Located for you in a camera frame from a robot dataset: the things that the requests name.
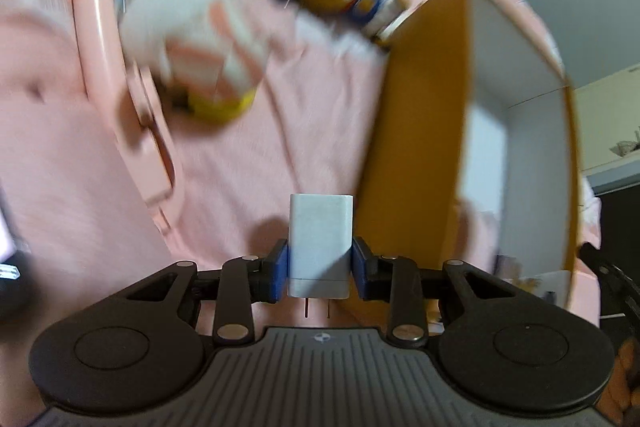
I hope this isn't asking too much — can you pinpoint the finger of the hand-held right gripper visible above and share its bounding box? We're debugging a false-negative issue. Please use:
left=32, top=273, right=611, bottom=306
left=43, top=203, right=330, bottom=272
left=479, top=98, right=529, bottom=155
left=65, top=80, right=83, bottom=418
left=579, top=242, right=640, bottom=348

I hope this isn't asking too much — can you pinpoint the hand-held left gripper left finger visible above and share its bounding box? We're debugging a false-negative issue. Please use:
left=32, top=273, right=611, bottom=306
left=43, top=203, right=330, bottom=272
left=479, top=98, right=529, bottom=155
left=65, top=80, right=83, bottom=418
left=112, top=239, right=291, bottom=343

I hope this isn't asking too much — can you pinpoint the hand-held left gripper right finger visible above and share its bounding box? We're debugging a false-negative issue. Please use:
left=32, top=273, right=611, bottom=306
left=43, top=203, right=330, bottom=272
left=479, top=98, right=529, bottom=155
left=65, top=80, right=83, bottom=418
left=351, top=237, right=561, bottom=343

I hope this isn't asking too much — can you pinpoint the white charger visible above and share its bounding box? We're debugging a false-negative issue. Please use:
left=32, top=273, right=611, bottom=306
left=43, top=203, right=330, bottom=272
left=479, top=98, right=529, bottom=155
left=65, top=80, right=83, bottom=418
left=287, top=193, right=356, bottom=319

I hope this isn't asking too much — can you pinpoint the orange storage box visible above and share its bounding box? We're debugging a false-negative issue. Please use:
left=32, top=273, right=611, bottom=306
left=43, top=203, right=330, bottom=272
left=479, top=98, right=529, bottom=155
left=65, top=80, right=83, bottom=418
left=350, top=0, right=586, bottom=323

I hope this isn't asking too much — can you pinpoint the white plush dog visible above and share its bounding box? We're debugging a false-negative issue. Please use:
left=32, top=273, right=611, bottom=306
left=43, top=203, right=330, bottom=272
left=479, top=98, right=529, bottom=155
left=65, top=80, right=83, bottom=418
left=120, top=0, right=268, bottom=108

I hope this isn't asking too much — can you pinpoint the person's right hand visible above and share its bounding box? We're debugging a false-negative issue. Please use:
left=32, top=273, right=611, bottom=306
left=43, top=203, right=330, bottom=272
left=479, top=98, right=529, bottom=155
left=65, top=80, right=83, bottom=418
left=597, top=339, right=640, bottom=427

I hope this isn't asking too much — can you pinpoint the pink printed blanket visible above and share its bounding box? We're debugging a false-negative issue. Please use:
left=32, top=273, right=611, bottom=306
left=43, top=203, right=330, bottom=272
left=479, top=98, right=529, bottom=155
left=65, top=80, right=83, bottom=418
left=0, top=0, right=601, bottom=418

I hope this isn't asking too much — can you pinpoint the yellow round object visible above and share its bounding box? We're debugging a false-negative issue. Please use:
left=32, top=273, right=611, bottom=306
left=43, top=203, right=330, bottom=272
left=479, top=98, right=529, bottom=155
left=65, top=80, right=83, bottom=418
left=187, top=87, right=258, bottom=125

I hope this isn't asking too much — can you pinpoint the black smartphone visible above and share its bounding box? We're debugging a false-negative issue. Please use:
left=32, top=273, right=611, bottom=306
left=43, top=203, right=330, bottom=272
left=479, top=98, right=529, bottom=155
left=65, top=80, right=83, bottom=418
left=0, top=189, right=36, bottom=288

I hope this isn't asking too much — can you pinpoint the pink long case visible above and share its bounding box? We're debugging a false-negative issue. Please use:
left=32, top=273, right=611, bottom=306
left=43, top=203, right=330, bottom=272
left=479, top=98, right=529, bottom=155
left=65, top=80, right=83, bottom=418
left=72, top=0, right=177, bottom=235

